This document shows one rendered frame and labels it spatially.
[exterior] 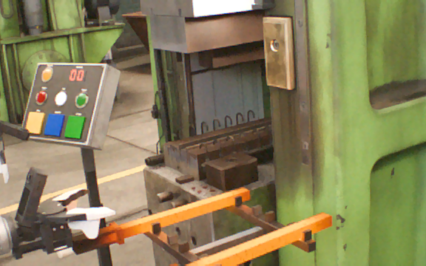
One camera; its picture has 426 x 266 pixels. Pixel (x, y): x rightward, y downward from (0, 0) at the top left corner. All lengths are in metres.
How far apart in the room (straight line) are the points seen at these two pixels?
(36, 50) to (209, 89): 4.64
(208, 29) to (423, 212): 0.79
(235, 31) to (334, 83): 0.40
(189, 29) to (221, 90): 0.44
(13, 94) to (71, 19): 1.01
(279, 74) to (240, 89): 0.56
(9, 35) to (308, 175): 5.11
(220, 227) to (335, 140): 0.39
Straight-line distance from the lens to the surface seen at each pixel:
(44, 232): 1.18
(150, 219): 1.29
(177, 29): 1.60
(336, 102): 1.36
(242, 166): 1.58
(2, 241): 1.16
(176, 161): 1.75
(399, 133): 1.54
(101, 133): 2.01
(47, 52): 6.47
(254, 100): 2.05
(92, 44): 6.89
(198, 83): 1.91
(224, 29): 1.63
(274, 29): 1.45
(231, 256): 1.11
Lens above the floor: 1.49
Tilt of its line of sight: 16 degrees down
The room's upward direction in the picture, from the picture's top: 5 degrees counter-clockwise
